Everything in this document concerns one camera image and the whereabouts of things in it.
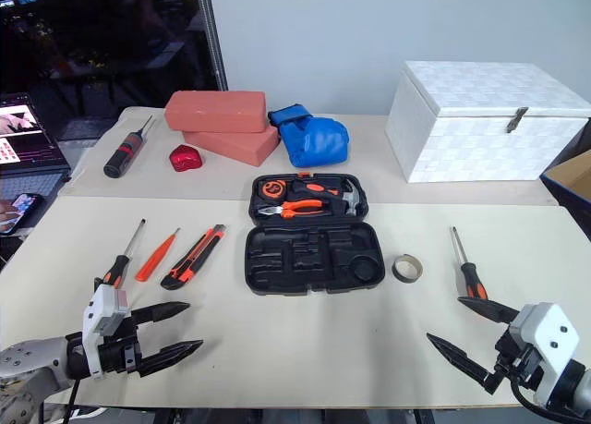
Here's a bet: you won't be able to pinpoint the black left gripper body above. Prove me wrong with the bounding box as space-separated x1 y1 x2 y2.
98 316 142 377

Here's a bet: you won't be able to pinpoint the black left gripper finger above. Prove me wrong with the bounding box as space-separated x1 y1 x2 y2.
138 339 205 379
132 301 192 326

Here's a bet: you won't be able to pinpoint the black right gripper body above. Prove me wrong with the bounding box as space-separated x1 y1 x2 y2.
494 322 547 391

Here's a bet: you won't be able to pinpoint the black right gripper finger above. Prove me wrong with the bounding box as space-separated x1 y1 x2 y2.
457 297 521 325
426 332 500 394

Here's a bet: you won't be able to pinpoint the black smartphone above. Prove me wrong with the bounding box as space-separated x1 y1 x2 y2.
0 192 46 236

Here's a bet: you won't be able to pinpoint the black tool case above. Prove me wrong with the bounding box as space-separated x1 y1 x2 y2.
243 172 387 298

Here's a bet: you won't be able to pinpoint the person's bare hand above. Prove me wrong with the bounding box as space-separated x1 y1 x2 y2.
0 200 21 234

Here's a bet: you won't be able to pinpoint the thin orange screwdriver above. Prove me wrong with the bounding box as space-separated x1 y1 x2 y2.
134 227 182 284

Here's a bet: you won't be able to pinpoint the orange black utility knife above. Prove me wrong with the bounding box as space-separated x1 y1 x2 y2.
160 224 228 291

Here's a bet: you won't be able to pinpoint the dark tape roll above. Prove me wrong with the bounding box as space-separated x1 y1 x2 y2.
392 254 425 285

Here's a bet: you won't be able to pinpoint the large beige table cover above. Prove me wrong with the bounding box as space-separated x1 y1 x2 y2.
0 196 591 409

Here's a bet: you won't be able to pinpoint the cardboard box in blue bin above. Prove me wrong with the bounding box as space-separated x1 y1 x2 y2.
539 148 591 241

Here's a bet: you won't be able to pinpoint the glossy red small object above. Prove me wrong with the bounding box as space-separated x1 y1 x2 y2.
168 143 205 174

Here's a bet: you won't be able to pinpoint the black red electric screwdriver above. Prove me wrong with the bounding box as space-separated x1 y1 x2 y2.
103 115 155 179

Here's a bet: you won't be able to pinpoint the orange black tape measure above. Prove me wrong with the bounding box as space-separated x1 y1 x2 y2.
259 178 290 201

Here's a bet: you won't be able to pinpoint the white woven storage box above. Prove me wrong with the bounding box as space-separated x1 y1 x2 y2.
384 60 591 184

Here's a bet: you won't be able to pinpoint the narrow beige table cover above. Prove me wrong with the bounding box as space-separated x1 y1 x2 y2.
59 105 574 209

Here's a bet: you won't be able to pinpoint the red brick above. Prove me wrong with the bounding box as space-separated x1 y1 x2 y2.
163 90 268 135
183 125 282 168

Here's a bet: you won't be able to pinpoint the black orange claw hammer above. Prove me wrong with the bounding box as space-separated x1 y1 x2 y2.
291 177 364 218

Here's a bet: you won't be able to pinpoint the open laptop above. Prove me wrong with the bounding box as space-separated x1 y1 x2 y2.
0 91 73 200

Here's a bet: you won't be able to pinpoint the silver metal pole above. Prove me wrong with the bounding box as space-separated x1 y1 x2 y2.
193 0 229 93

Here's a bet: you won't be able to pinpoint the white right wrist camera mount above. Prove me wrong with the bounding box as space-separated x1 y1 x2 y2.
509 302 581 407

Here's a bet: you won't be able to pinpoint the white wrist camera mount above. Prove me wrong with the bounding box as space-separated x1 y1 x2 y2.
82 285 133 380
509 302 581 407

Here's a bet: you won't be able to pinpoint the Phillips screwdriver orange black handle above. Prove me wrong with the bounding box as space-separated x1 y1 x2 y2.
449 225 489 302

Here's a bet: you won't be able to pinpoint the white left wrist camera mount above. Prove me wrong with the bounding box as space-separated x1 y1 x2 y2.
82 285 133 380

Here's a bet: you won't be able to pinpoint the flathead screwdriver black orange handle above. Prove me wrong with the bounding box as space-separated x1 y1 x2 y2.
102 218 148 291

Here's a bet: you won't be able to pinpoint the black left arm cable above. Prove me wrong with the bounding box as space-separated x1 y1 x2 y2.
67 381 82 424

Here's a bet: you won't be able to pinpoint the orange handled pliers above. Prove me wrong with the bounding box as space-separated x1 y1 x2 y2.
257 199 331 221

